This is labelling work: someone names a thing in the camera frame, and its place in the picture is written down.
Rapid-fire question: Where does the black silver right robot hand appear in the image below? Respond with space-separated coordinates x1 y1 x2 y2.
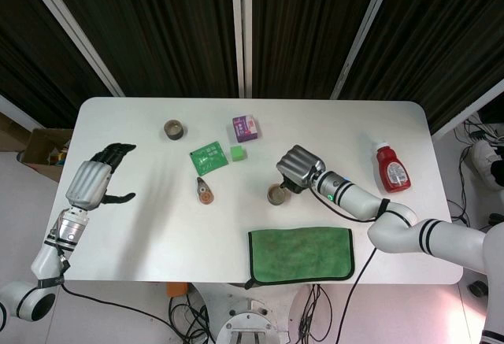
275 145 327 188

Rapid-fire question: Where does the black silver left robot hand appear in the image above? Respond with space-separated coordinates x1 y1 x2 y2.
65 142 138 208

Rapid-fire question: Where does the black teapot with handle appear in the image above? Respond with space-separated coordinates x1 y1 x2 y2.
279 174 305 196

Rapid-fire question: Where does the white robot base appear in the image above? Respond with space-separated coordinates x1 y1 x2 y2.
192 280 304 344

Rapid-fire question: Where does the dark cup beige inside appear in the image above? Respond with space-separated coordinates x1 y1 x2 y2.
163 120 187 141
266 184 292 206

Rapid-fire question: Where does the brown cardboard box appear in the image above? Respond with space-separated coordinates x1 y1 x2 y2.
17 127 74 183

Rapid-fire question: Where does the purple cardboard box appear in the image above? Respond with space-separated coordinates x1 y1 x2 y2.
231 114 261 143

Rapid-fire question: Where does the green tea sachet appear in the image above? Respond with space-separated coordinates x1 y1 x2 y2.
189 139 230 176

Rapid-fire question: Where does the green black-edged microfiber cloth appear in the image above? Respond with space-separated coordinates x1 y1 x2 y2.
243 226 355 290

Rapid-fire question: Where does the red squeeze bottle white cap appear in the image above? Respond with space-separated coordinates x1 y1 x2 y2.
373 141 413 194

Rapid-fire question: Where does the orange correction tape dispenser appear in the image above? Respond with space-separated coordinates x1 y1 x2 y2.
195 176 216 205

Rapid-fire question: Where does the orange block under table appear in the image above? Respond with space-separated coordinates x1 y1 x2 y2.
165 282 191 298

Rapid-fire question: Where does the dark pleated curtain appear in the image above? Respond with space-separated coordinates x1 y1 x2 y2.
0 0 504 136

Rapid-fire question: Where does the black caster wheel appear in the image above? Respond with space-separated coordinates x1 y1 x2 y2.
467 279 489 298

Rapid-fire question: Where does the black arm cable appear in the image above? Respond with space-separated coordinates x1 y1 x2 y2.
58 279 216 344
336 247 379 344

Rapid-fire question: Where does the white slanted frame post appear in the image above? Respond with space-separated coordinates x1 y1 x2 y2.
431 80 504 140
15 0 126 98
329 0 401 100

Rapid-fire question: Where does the white upright frame post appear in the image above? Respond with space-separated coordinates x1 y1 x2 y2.
230 0 254 99

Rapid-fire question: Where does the black hanging cable bundle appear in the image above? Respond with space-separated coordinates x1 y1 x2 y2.
299 283 334 344

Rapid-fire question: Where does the black tangled floor cable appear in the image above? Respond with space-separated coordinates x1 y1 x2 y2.
168 296 212 344

